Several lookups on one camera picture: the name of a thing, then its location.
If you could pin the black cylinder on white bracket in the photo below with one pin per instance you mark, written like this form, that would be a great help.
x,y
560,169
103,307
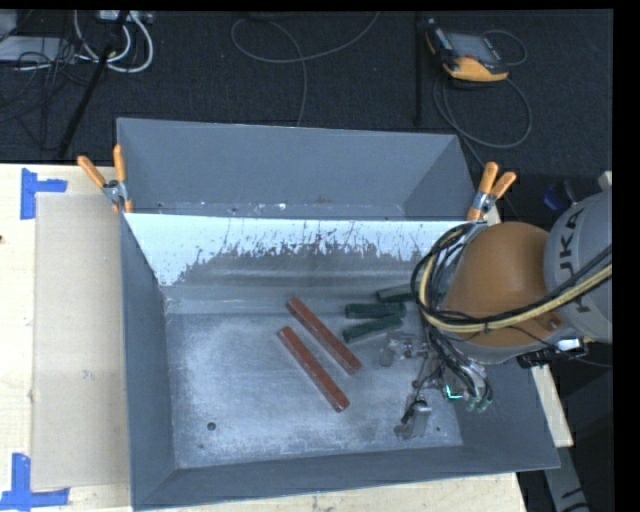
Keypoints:
x,y
542,357

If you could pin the grey metal bin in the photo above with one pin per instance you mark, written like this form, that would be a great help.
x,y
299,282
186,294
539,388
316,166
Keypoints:
x,y
260,390

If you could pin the dark green flat block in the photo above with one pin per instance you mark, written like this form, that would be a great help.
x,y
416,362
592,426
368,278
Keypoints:
x,y
372,328
395,294
375,310

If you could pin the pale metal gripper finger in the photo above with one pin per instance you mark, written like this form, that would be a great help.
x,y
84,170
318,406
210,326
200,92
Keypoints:
x,y
387,356
419,422

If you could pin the pale flat board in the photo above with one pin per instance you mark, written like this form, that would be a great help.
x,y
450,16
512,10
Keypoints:
x,y
75,325

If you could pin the red-brown flat block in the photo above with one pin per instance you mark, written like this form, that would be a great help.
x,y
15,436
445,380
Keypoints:
x,y
314,370
324,336

